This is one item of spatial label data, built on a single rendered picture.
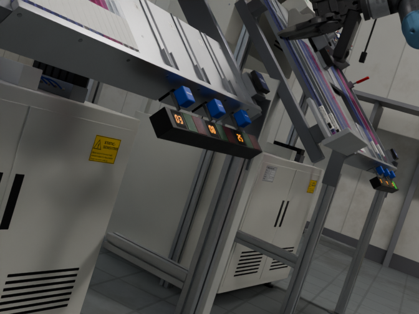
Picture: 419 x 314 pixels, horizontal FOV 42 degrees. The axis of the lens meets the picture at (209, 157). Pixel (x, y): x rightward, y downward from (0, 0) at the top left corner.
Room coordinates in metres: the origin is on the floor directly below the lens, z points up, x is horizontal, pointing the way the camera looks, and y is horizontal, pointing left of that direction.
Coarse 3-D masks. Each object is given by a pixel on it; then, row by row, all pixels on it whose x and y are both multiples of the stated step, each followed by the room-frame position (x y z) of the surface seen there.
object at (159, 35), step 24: (120, 0) 0.92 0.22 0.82; (144, 0) 1.01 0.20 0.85; (144, 24) 0.95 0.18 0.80; (168, 24) 1.05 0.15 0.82; (144, 48) 0.90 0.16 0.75; (168, 48) 0.99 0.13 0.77; (192, 48) 1.09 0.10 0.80; (216, 48) 1.23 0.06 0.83; (192, 72) 1.02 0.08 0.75; (216, 72) 1.14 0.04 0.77; (240, 96) 1.19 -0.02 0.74
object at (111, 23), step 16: (32, 0) 0.67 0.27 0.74; (48, 0) 0.70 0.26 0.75; (64, 0) 0.74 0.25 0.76; (80, 0) 0.78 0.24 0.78; (96, 0) 0.82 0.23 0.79; (112, 0) 0.87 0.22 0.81; (64, 16) 0.71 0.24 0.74; (80, 16) 0.75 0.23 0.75; (96, 16) 0.79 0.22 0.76; (112, 16) 0.84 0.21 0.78; (96, 32) 0.76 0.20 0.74; (112, 32) 0.80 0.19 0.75; (128, 32) 0.85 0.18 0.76
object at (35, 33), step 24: (0, 24) 0.63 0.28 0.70; (24, 24) 0.65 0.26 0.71; (48, 24) 0.66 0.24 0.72; (72, 24) 0.70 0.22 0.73; (0, 48) 0.67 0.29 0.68; (24, 48) 0.68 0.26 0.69; (48, 48) 0.70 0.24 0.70; (72, 48) 0.72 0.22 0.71; (96, 48) 0.75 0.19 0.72; (120, 48) 0.77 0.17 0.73; (72, 72) 0.77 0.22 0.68; (96, 72) 0.80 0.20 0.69; (120, 72) 0.82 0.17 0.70; (144, 72) 0.85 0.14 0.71; (168, 72) 0.88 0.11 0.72; (144, 96) 0.92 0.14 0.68; (168, 96) 0.95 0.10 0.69; (216, 96) 1.03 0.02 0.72; (216, 120) 1.13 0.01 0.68
